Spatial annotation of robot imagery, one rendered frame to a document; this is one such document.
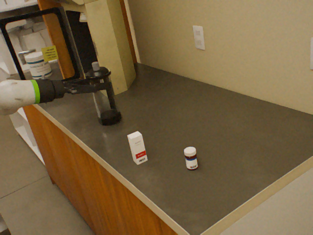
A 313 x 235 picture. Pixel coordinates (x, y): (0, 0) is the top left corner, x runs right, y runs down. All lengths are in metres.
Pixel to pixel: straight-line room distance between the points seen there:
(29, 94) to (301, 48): 0.99
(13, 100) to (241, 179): 0.82
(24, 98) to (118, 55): 0.62
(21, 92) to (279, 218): 0.96
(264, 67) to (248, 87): 0.14
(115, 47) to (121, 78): 0.17
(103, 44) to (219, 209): 1.07
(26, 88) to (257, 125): 0.86
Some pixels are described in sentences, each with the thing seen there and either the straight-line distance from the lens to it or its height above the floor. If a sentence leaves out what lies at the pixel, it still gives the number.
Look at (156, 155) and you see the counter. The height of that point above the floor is 0.94.
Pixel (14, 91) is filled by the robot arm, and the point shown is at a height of 1.23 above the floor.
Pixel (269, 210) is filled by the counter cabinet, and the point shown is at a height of 0.86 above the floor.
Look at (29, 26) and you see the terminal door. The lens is 1.99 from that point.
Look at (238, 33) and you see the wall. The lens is 1.56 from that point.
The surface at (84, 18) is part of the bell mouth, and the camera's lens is 1.84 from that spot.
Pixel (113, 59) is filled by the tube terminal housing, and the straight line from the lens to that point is 1.80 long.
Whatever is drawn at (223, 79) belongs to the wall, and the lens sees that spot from 1.72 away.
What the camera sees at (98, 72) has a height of 1.18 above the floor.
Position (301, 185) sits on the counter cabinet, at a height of 0.86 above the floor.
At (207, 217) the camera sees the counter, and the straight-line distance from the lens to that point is 0.97.
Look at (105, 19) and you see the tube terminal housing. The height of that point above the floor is 1.32.
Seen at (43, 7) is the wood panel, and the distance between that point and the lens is 2.04.
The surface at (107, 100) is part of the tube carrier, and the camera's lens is 1.49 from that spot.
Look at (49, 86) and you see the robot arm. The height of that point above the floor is 1.20.
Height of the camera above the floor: 1.61
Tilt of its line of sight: 26 degrees down
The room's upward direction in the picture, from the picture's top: 11 degrees counter-clockwise
